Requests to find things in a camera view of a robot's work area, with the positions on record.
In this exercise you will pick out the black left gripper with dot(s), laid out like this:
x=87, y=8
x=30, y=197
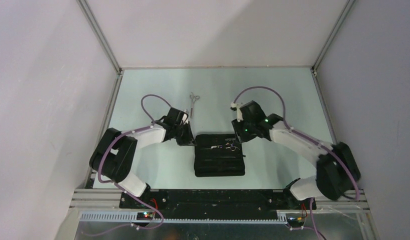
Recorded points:
x=189, y=139

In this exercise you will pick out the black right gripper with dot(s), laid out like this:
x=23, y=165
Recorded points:
x=237, y=127

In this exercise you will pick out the silver thinning scissors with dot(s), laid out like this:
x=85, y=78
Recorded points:
x=229, y=145

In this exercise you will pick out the silver hair scissors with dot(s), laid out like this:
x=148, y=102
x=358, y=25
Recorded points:
x=193, y=99

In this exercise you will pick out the black zippered tool case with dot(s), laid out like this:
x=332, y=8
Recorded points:
x=217, y=162

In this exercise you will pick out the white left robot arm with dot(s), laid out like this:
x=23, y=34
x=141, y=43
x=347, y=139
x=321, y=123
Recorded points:
x=114, y=155

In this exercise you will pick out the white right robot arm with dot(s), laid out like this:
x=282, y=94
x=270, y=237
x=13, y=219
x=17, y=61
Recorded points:
x=335, y=165

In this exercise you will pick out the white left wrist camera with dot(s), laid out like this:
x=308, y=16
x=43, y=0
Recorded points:
x=185, y=117

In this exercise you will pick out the aluminium frame rail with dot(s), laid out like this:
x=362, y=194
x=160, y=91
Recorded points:
x=88, y=182

